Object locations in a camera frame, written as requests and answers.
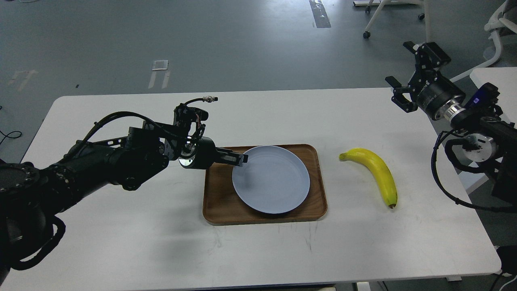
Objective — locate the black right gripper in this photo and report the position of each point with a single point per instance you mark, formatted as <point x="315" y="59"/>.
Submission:
<point x="429" y="90"/>

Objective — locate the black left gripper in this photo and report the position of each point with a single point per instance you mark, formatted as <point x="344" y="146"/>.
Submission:
<point x="207" y="154"/>

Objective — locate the light blue plate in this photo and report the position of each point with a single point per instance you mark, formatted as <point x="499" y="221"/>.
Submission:
<point x="273" y="180"/>

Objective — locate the yellow banana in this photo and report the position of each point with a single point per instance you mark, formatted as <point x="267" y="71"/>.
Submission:
<point x="380" y="171"/>

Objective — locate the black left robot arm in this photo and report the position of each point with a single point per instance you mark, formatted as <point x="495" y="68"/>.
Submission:
<point x="123" y="148"/>

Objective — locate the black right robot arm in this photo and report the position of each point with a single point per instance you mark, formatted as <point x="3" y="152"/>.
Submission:
<point x="479" y="140"/>

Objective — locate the brown wooden tray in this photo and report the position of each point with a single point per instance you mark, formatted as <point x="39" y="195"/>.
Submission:
<point x="222" y="206"/>

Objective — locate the white rolling chair frame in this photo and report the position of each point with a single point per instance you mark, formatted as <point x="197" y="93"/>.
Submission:
<point x="397" y="16"/>

